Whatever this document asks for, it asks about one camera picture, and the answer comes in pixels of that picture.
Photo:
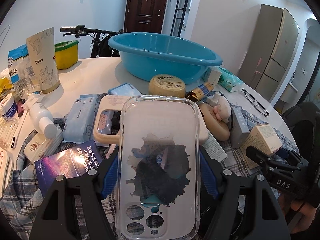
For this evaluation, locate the black backpack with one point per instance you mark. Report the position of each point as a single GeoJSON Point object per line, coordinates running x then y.
{"type": "Point", "coordinates": [301, 120]}

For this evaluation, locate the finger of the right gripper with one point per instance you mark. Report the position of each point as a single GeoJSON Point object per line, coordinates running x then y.
{"type": "Point", "coordinates": [256, 157]}

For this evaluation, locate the grey rectangular box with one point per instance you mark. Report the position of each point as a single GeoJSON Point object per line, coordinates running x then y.
{"type": "Point", "coordinates": [239, 131]}

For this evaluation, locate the right hand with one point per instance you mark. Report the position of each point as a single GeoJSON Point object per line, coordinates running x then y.
{"type": "Point", "coordinates": [307, 212]}

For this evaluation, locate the black eyeglasses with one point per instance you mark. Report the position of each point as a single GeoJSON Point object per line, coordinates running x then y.
{"type": "Point", "coordinates": [256, 104]}

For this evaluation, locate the blue plastic basin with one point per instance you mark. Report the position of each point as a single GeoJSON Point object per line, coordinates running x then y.
{"type": "Point", "coordinates": [145, 55]}

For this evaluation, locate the gold blue tube box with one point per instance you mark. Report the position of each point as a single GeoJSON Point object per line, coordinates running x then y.
{"type": "Point", "coordinates": [196, 94]}

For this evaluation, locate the white small bottle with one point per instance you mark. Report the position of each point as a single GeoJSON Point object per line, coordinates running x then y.
{"type": "Point", "coordinates": [213, 99]}

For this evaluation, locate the small white box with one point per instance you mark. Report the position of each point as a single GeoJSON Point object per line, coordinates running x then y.
{"type": "Point", "coordinates": [212, 75]}

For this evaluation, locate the blue white bag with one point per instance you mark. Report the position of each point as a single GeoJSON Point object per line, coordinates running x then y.
{"type": "Point", "coordinates": [19, 65]}

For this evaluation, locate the white spray bottle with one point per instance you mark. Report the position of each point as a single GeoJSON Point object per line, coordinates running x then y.
{"type": "Point", "coordinates": [40, 116]}

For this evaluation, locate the dark blue purple box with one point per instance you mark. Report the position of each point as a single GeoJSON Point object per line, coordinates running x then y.
{"type": "Point", "coordinates": [72, 162]}

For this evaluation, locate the beige Debo tube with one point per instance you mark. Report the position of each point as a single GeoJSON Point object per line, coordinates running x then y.
{"type": "Point", "coordinates": [41, 51]}

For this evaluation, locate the plaid shirt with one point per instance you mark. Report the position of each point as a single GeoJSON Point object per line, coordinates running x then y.
{"type": "Point", "coordinates": [22, 198]}

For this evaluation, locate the clear phone case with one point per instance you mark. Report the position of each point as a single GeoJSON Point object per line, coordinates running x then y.
{"type": "Point", "coordinates": [158, 184]}

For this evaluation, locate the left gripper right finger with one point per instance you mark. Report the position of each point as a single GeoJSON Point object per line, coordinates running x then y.
{"type": "Point", "coordinates": [235, 207]}

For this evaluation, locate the white jar blue label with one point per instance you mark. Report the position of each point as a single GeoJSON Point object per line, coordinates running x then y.
{"type": "Point", "coordinates": [8, 106]}

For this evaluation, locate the pink plush toy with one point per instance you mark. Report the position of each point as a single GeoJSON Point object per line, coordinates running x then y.
{"type": "Point", "coordinates": [222, 110]}

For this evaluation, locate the gold refrigerator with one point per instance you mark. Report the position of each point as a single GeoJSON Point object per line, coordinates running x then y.
{"type": "Point", "coordinates": [270, 50]}

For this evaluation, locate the brown entrance door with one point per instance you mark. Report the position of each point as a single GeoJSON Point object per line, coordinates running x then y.
{"type": "Point", "coordinates": [144, 16]}

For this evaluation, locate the black bicycle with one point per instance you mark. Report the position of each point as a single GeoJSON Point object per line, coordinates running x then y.
{"type": "Point", "coordinates": [100, 38]}

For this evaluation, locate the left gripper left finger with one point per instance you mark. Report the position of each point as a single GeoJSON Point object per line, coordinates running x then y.
{"type": "Point", "coordinates": [57, 218]}

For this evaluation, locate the pink blue wipes pack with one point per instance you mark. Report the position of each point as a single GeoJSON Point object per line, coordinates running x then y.
{"type": "Point", "coordinates": [105, 122]}

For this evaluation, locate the round beige tin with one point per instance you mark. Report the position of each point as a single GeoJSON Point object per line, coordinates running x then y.
{"type": "Point", "coordinates": [167, 85]}

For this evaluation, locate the white flat box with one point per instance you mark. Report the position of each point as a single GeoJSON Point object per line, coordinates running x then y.
{"type": "Point", "coordinates": [40, 146]}

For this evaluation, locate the yellow container green lid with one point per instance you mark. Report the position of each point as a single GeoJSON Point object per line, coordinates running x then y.
{"type": "Point", "coordinates": [66, 54]}

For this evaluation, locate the blue wet wipes pack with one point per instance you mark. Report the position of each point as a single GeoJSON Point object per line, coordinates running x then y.
{"type": "Point", "coordinates": [80, 119]}

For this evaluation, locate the green tissue pack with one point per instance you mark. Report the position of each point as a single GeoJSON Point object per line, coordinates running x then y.
{"type": "Point", "coordinates": [229, 81]}

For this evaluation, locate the beige cutting board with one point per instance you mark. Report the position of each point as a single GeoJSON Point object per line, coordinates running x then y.
{"type": "Point", "coordinates": [109, 105]}

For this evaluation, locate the cream cardboard box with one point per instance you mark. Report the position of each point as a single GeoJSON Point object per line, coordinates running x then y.
{"type": "Point", "coordinates": [264, 138]}

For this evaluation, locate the beige round sponge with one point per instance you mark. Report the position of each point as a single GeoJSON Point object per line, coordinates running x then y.
{"type": "Point", "coordinates": [217, 128]}

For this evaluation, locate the clear plastic box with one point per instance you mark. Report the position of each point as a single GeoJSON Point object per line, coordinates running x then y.
{"type": "Point", "coordinates": [8, 128]}

